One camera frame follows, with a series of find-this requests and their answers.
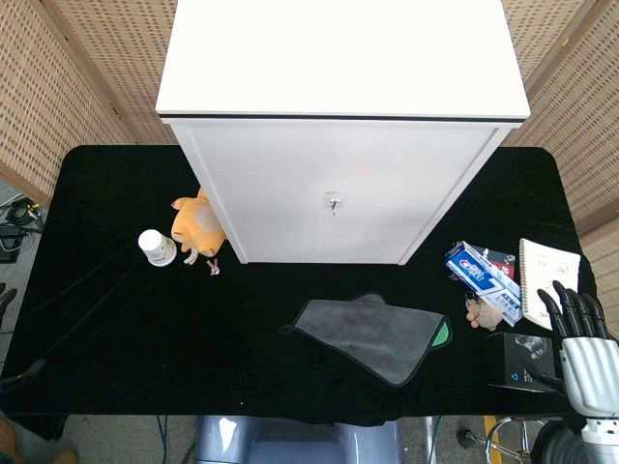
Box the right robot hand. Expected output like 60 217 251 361
522 279 619 429

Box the grey towel with green side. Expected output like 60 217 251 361
279 291 455 388

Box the white cabinet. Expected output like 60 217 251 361
155 0 532 266

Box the black product box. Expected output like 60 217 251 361
486 332 565 393

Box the white spiral notebook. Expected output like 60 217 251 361
518 237 582 332

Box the chrome stool base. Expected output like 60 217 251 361
457 416 550 464

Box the dark red card box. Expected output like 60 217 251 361
476 245 518 280

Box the blue toothpaste box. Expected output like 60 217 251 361
443 240 526 326

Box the blue-grey robot torso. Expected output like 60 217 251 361
192 414 405 464

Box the yellow plush toy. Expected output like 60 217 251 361
170 187 227 266

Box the black tablecloth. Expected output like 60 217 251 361
0 144 601 441

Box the white paper cup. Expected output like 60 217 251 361
137 229 178 268

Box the beige plush keychain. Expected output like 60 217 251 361
463 291 504 333

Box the woven screen with wooden frame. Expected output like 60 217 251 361
500 0 619 339
0 0 178 207

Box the blue cable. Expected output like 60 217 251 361
155 414 170 464

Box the bundle of black cables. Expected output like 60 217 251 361
0 192 47 265

